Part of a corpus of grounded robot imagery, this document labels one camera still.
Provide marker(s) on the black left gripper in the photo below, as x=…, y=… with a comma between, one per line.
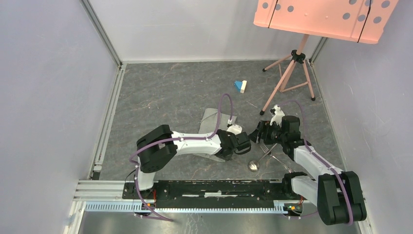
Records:
x=226, y=158

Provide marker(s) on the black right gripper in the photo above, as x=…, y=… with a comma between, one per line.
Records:
x=264, y=127

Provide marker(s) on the grey cloth napkin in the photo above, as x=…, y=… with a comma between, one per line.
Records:
x=208, y=125

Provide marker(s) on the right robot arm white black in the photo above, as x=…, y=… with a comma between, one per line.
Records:
x=336, y=193

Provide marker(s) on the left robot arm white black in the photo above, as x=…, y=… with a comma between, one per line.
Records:
x=156, y=149

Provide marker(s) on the silver fork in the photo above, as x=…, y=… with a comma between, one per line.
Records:
x=274, y=155

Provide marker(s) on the silver spoon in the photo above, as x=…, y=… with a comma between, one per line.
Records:
x=254, y=165

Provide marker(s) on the blue and white block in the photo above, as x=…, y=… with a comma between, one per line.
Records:
x=240, y=86

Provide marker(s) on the pink music stand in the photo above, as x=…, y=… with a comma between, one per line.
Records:
x=360, y=21

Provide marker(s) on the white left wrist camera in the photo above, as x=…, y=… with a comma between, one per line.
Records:
x=234, y=128

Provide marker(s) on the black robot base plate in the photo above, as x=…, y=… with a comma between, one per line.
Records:
x=214, y=193

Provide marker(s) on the white slotted cable duct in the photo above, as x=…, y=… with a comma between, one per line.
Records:
x=138, y=207

